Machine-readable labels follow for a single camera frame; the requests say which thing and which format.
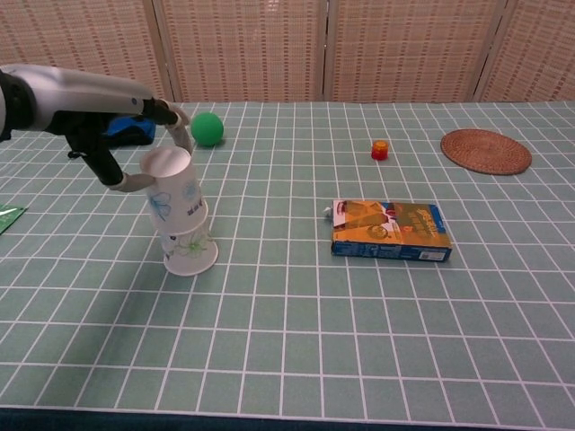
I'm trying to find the paper cup with green flower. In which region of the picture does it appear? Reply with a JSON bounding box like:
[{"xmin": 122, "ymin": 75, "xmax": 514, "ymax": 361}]
[{"xmin": 156, "ymin": 214, "xmax": 220, "ymax": 277}]

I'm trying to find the green grid tablecloth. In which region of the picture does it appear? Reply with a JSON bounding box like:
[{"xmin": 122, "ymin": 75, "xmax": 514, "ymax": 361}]
[{"xmin": 0, "ymin": 101, "xmax": 575, "ymax": 418}]

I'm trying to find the orange blue carton box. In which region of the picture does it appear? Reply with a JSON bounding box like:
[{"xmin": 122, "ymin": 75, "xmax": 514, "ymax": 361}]
[{"xmin": 322, "ymin": 199, "xmax": 453, "ymax": 263}]

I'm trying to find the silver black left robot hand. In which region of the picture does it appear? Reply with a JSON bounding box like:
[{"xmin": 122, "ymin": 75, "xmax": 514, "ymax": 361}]
[{"xmin": 0, "ymin": 64, "xmax": 195, "ymax": 192}]

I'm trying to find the blue fabric pouch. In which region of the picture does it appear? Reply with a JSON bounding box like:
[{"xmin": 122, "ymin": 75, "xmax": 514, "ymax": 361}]
[{"xmin": 66, "ymin": 114, "xmax": 157, "ymax": 159}]

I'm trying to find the paper cup with blue flower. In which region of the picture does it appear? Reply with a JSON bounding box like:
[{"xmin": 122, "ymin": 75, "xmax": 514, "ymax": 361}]
[{"xmin": 138, "ymin": 145, "xmax": 208, "ymax": 233}]

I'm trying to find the bamboo folding screen panel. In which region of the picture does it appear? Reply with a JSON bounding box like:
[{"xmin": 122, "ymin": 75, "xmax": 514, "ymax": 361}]
[
  {"xmin": 0, "ymin": 0, "xmax": 181, "ymax": 103},
  {"xmin": 473, "ymin": 0, "xmax": 575, "ymax": 102},
  {"xmin": 152, "ymin": 0, "xmax": 334, "ymax": 102},
  {"xmin": 322, "ymin": 0, "xmax": 507, "ymax": 102}
]

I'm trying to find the green ball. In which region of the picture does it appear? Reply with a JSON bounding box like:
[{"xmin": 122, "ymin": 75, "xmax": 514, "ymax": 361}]
[{"xmin": 190, "ymin": 111, "xmax": 225, "ymax": 148}]

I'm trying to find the round woven rattan coaster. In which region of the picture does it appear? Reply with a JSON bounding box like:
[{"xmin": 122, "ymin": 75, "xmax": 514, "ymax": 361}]
[{"xmin": 440, "ymin": 128, "xmax": 533, "ymax": 177}]

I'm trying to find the green snack packet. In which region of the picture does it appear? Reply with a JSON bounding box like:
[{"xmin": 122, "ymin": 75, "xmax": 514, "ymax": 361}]
[{"xmin": 0, "ymin": 203, "xmax": 28, "ymax": 236}]

